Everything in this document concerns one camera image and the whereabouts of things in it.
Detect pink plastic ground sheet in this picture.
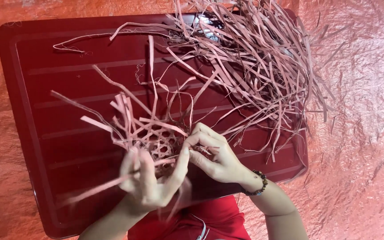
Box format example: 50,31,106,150
0,0,384,240

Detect person's red shirt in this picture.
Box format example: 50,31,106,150
127,195,251,240

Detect woven pink strip piece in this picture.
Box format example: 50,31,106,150
50,65,219,207

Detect person's left hand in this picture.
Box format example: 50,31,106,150
118,132,200,212

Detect brown beaded bracelet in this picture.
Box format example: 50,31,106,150
241,170,269,196

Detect pile of pink strips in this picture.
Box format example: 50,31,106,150
165,0,349,164

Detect long loose pink strip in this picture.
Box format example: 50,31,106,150
53,22,182,54

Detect dark red plastic tray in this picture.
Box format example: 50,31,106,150
0,9,309,239

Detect person's right hand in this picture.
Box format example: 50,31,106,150
188,122,262,193

